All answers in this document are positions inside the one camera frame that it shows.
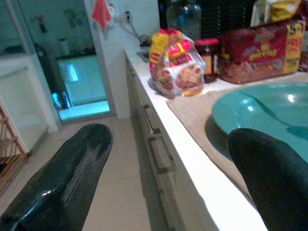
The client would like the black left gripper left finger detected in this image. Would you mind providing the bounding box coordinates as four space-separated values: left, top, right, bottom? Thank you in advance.
0 123 114 231

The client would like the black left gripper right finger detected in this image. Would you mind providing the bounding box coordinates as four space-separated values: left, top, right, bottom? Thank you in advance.
227 128 308 231

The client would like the wooden rack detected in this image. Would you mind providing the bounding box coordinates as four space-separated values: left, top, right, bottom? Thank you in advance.
0 105 29 193

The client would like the teal glass plate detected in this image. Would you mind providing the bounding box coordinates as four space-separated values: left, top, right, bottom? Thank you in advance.
211 82 308 164

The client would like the beige woven placemat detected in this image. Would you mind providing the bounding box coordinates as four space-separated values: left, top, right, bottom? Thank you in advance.
166 72 308 210

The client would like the white kitchen counter cabinet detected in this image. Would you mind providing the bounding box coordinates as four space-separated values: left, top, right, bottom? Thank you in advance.
123 47 269 231

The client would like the glass sliding door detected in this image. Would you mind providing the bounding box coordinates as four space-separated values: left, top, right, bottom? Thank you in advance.
16 0 116 125

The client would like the red printed snack box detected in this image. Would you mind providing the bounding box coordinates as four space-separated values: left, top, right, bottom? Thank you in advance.
217 19 307 84

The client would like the red lidded sauce jar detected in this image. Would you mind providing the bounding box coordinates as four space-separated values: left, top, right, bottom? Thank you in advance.
194 38 220 84

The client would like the red yellow noodle multipack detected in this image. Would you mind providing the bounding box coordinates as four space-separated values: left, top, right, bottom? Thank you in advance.
148 28 206 100

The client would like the red hanging cloth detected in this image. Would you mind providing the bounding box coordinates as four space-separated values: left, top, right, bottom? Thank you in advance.
92 0 112 34

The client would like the yellow snack bag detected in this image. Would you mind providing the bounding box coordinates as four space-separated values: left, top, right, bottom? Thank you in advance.
250 0 303 27

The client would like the large clear water bottle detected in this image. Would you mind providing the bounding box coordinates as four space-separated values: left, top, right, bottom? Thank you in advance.
166 0 202 41

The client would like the black power cable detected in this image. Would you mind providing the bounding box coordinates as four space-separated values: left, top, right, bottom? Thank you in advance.
115 11 152 47

